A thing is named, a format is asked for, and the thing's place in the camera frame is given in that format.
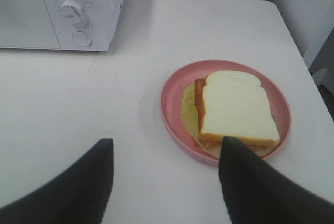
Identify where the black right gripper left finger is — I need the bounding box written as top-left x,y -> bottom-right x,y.
1,138 -> 114,223

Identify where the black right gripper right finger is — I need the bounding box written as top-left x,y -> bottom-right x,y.
219,136 -> 333,223

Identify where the white bread sandwich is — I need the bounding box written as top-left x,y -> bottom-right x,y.
181,70 -> 280,158

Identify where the pink round plate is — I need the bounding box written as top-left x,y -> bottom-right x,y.
160,60 -> 292,166

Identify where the white microwave door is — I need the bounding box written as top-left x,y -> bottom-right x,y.
1,0 -> 60,49

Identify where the white microwave oven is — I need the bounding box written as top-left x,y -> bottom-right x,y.
0,0 -> 128,52

